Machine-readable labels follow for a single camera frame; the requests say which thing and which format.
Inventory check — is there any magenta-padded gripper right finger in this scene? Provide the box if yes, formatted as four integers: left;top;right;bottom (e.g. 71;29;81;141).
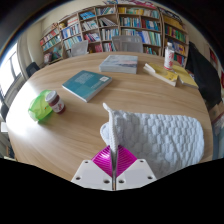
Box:
115;145;158;192

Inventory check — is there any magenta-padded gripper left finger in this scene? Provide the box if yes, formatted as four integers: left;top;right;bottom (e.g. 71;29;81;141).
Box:
70;145;116;192

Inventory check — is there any white textured towel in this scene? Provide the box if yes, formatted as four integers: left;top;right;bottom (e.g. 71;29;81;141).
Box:
99;102;206;180

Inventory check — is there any small jar with white lid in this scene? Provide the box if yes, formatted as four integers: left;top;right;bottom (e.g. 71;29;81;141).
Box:
44;90;67;115

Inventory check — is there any green plastic bag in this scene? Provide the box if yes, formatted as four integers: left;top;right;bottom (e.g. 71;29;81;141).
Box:
27;89;54;122

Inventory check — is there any teal book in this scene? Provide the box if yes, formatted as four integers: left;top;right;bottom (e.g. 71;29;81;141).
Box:
61;69;113;104

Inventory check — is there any yellow book with white pages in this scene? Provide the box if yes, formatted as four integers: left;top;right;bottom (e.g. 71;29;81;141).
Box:
142;62;179;88

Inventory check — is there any grey-blue thick book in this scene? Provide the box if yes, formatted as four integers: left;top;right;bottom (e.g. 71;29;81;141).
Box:
98;54;139;75

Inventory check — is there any dark office chair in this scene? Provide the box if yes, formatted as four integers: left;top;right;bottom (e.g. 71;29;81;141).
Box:
25;61;41;79

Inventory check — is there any black cloth cover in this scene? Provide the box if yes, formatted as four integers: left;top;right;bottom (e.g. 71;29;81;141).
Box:
186;41;223;108

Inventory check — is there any white plastic bottle red label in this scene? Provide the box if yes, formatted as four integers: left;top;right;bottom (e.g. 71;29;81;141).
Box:
163;41;176;72

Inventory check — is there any grey mesh office chair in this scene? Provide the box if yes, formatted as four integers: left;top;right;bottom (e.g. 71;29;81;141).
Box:
111;35;145;54
69;39;90;58

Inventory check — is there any window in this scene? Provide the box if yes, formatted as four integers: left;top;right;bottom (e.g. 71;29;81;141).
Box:
0;49;22;99

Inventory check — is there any wooden bookshelf full of books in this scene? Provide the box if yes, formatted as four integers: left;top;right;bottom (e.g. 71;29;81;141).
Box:
39;0;191;68

